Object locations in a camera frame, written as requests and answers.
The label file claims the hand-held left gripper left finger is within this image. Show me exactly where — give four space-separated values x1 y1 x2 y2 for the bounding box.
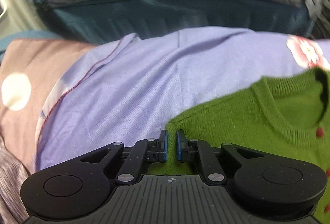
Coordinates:
80 130 169 185

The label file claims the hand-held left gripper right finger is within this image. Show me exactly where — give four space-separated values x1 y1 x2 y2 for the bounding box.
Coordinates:
176 129 263 185

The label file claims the green knit sweater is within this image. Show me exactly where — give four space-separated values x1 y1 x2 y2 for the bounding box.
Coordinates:
147 67 330 224

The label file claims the purple bed sheet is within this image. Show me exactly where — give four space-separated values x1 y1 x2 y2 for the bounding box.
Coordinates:
35 27 330 175

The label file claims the pink pillow with white dot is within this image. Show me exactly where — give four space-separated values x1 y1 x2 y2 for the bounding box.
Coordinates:
0 31 98 173

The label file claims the mauve striped cloth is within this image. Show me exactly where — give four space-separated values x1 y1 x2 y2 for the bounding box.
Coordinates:
0 136 31 224

